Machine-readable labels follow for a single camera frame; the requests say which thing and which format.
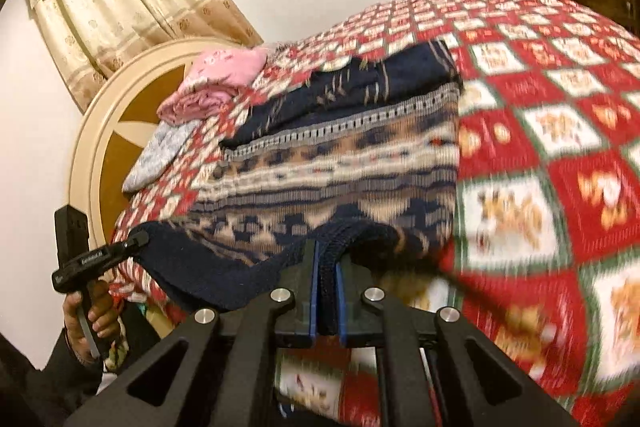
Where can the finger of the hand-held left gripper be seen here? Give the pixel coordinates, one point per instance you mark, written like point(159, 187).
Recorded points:
point(139, 239)

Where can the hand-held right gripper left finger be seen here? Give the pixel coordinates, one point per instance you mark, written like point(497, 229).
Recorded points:
point(312, 302)

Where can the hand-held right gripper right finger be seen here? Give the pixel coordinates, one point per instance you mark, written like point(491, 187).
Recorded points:
point(341, 302)

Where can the navy patterned knit sweater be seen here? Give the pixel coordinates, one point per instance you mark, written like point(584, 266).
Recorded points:
point(350, 167)

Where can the person's left forearm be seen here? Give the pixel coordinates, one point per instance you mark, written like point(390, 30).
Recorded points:
point(45, 382)

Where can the person's left hand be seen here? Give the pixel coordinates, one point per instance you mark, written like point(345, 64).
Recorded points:
point(107, 312)

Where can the grey floral pillow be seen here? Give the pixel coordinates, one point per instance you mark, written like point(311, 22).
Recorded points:
point(155, 152)

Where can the cream and wood headboard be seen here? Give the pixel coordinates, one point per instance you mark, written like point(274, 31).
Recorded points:
point(107, 127)

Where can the pink folded quilt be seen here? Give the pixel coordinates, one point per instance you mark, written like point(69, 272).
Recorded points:
point(220, 77)

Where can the red checked bear bedspread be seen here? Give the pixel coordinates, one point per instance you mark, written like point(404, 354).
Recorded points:
point(540, 147)

